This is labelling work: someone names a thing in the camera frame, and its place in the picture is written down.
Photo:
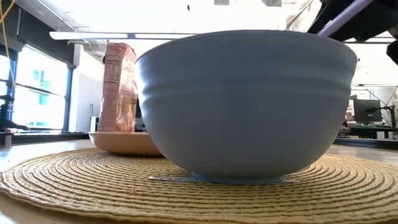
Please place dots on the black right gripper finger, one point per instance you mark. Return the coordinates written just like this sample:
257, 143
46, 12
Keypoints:
367, 21
328, 14

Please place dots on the dark background monitor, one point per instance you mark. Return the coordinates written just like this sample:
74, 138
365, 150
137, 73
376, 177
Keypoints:
367, 110

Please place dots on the background desk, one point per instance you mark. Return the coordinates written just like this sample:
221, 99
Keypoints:
370, 129

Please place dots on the blue bowl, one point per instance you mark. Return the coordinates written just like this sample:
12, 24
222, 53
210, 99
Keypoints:
245, 105

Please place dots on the pink plate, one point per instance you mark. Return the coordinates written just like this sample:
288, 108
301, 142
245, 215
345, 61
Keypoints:
124, 143

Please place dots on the round woven straw placemat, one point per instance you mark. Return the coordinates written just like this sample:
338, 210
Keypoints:
93, 189

